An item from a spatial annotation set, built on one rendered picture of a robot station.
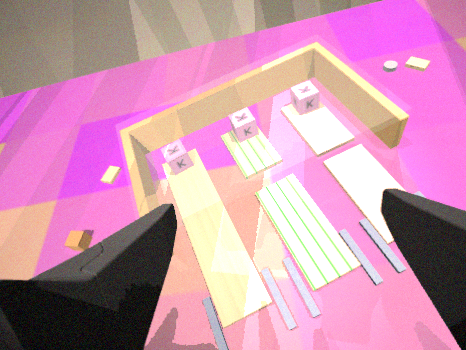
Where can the small orange cube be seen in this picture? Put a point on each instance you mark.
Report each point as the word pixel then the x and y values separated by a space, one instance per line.
pixel 78 240

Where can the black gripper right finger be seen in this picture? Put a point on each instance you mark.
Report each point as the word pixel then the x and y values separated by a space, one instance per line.
pixel 432 238

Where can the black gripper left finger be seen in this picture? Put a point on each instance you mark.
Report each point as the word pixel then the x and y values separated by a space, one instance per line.
pixel 103 298

